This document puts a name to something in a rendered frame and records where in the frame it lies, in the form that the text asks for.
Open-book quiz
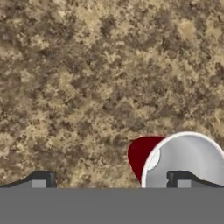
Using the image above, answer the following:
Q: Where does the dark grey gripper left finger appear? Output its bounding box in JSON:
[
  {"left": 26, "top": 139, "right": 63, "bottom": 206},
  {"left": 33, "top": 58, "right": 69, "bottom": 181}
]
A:
[{"left": 0, "top": 170, "right": 57, "bottom": 189}]

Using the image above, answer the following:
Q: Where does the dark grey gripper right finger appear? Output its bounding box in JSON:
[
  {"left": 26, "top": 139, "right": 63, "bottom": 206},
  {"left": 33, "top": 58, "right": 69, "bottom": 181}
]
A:
[{"left": 166, "top": 170, "right": 224, "bottom": 189}]

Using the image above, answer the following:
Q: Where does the red cup with white inside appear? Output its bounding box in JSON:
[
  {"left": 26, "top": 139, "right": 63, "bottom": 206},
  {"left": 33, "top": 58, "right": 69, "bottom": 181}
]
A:
[{"left": 127, "top": 130, "right": 224, "bottom": 189}]

